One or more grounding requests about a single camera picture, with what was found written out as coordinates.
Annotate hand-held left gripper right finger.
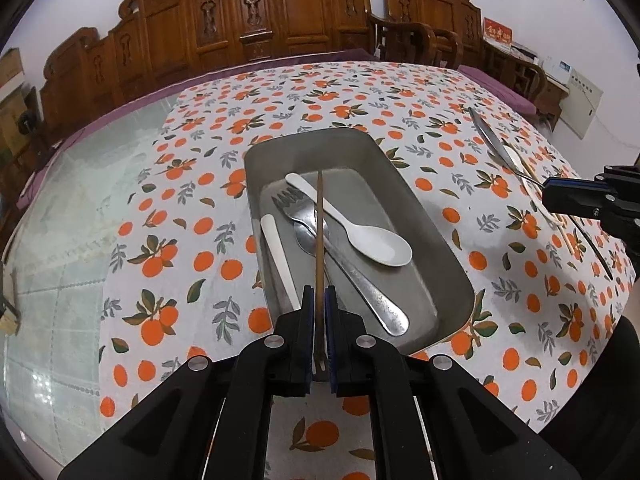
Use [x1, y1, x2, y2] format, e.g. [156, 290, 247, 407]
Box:
[324, 285, 588, 480]

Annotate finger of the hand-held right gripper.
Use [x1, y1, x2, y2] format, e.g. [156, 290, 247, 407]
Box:
[542, 187, 618, 220]
[545, 176, 612, 189]

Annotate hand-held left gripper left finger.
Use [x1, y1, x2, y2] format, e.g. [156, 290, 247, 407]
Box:
[57, 285, 321, 480]

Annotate wooden chopstick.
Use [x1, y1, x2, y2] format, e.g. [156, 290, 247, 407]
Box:
[510, 147, 578, 257]
[311, 169, 327, 376]

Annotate thin dark chopstick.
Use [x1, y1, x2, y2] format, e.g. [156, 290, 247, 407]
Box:
[572, 216, 615, 281]

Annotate metal spoon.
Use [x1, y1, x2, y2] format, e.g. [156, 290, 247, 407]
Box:
[294, 220, 411, 337]
[467, 106, 526, 173]

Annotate metal fork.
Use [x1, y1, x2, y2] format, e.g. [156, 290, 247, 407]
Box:
[271, 185, 351, 311]

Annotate rectangular metal tray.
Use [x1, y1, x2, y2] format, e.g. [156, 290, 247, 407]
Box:
[244, 127, 476, 356]

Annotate wooden side table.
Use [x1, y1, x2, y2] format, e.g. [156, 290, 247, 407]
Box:
[510, 45, 569, 131]

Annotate white desk device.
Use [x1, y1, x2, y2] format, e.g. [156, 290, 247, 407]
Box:
[542, 57, 572, 86]

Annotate square purple seat cushion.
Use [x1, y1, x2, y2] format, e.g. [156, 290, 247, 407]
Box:
[457, 64, 538, 116]

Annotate orange print tablecloth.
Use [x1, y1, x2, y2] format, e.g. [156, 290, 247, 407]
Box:
[97, 60, 640, 480]

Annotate red gift box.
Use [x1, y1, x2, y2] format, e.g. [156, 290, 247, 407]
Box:
[482, 17, 514, 46]

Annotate carved wooden armchair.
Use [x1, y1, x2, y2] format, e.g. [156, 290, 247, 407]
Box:
[370, 0, 548, 111]

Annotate long purple seat cushion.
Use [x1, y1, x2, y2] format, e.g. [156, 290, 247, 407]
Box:
[30, 47, 376, 161]

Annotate carved wooden sofa bench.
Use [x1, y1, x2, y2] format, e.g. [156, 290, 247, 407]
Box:
[37, 0, 382, 131]

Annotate small black fan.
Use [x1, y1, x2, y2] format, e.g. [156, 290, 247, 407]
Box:
[17, 110, 42, 142]

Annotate large cardboard box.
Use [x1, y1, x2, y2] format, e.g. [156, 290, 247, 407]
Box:
[0, 87, 41, 161]

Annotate small cardboard box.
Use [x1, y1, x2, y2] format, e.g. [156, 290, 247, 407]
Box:
[0, 47, 26, 91]

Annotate cream wall electrical panel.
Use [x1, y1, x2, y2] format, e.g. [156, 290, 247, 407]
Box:
[560, 72, 606, 139]

